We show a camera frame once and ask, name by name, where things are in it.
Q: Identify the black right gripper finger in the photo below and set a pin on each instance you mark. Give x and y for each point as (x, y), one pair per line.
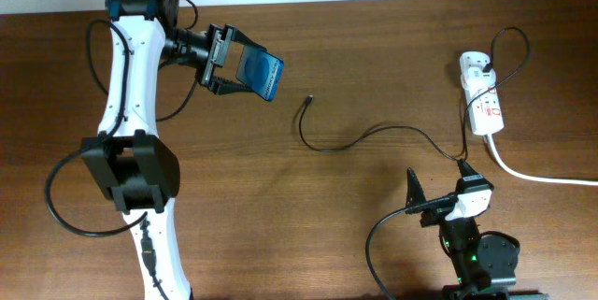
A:
(466, 170)
(415, 198)

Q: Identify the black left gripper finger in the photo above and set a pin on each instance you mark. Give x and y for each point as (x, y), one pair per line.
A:
(220, 86)
(235, 35)

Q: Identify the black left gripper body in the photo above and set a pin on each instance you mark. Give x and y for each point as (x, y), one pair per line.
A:
(217, 50)

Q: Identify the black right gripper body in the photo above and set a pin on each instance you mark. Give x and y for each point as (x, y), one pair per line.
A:
(458, 235)

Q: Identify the blue screen Galaxy smartphone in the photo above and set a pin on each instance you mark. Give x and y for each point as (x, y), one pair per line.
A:
(260, 71)

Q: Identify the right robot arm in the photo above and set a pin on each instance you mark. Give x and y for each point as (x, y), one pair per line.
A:
(484, 263)

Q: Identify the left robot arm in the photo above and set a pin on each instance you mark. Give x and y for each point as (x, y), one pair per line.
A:
(132, 167)

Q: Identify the white USB charger plug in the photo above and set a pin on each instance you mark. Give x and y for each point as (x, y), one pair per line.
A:
(474, 78)

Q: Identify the white power strip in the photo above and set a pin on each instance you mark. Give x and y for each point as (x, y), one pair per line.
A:
(484, 112)

